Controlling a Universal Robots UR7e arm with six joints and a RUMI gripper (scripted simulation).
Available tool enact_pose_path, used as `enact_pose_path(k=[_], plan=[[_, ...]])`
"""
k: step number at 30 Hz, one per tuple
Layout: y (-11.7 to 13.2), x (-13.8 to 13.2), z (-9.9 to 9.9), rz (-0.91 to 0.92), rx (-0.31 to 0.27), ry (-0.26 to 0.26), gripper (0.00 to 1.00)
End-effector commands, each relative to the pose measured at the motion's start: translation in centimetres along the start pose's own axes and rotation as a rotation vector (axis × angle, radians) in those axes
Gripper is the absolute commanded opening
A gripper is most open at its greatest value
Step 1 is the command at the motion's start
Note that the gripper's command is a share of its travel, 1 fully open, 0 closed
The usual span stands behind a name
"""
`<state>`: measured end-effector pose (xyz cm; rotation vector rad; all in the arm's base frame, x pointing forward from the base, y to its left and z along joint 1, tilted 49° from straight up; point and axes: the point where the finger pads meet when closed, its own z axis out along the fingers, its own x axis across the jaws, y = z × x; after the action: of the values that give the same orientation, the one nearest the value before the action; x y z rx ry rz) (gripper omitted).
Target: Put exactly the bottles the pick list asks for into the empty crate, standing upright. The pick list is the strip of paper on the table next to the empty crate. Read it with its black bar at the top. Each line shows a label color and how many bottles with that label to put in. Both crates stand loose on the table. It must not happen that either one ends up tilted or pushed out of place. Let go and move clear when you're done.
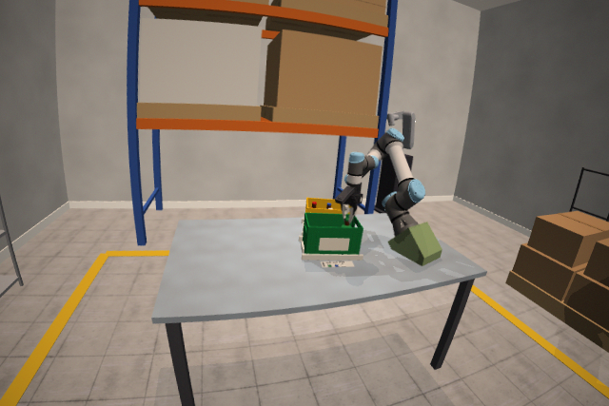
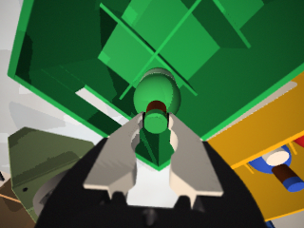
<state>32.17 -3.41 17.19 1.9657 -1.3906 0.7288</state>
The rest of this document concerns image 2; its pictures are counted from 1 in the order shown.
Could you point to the blue bottle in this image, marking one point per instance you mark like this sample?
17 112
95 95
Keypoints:
291 181

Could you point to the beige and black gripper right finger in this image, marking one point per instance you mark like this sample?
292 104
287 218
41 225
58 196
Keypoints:
199 171

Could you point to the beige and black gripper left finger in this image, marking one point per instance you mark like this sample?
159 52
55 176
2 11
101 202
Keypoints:
107 167

